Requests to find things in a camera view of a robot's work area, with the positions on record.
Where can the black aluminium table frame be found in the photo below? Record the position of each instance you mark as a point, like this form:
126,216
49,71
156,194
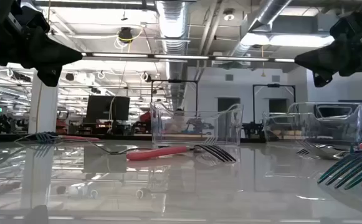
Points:
124,137

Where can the white building column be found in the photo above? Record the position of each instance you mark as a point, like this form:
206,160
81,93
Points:
43,109

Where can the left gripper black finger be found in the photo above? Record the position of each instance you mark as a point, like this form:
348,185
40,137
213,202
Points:
51,76
50,51

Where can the iridescent blue-purple fork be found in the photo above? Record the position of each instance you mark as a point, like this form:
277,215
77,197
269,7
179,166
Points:
349,169

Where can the slim silver ventilation duct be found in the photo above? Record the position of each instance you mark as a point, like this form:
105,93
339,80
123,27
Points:
268,12

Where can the clear plastic bin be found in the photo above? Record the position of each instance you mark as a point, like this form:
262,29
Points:
293,130
199,124

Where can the wide silver ventilation duct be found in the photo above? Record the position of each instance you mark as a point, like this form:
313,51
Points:
173,28

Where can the long LED light bar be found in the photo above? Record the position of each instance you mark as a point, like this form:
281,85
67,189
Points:
180,57

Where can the black metal workstation frame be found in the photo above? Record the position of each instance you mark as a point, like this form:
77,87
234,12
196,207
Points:
174,81
274,85

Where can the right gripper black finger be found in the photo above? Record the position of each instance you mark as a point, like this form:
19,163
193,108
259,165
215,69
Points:
322,79
324,59

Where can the black computer monitor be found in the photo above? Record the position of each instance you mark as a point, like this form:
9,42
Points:
106,107

